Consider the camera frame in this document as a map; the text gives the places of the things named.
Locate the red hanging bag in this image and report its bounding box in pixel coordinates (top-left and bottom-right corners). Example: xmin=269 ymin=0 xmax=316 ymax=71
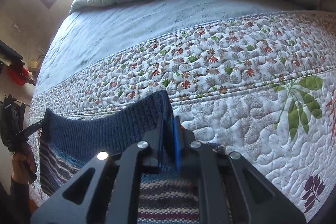
xmin=7 ymin=67 xmax=34 ymax=86

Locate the blue striped knit sweater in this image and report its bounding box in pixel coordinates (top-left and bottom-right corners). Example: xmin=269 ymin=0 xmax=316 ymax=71
xmin=39 ymin=89 xmax=203 ymax=224

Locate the floral quilted bedspread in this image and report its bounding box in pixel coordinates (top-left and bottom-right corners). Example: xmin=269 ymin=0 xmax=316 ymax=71
xmin=29 ymin=0 xmax=335 ymax=223

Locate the person's left hand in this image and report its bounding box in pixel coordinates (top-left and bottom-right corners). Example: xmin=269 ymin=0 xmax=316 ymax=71
xmin=11 ymin=144 xmax=37 ymax=185

